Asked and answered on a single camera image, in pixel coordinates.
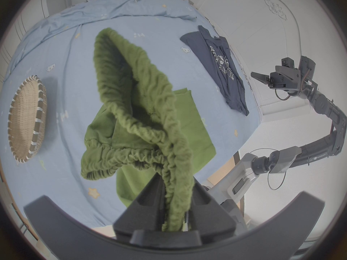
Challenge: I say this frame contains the green shorts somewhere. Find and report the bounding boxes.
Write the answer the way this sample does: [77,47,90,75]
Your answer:
[80,27,217,232]

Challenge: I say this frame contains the pale blue quilt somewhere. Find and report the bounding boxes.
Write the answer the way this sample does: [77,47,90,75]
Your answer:
[5,0,197,74]

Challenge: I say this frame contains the bed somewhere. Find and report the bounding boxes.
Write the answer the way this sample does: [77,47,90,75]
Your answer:
[0,0,308,228]

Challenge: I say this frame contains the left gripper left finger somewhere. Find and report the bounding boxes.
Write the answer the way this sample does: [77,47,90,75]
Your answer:
[113,173,166,239]

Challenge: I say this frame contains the black cable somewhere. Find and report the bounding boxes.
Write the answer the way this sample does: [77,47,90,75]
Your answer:
[273,88,293,101]
[249,148,287,191]

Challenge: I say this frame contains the white wardrobe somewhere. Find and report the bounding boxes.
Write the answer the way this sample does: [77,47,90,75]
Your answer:
[3,0,71,64]

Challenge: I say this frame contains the round woven basket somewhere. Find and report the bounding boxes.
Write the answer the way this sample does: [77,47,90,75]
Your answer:
[7,75,48,164]

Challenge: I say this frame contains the dark blue T-shirt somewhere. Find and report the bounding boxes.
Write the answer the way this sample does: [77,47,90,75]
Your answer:
[180,25,250,116]

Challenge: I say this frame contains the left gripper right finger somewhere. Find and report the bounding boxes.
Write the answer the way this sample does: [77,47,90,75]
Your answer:
[188,176,236,237]

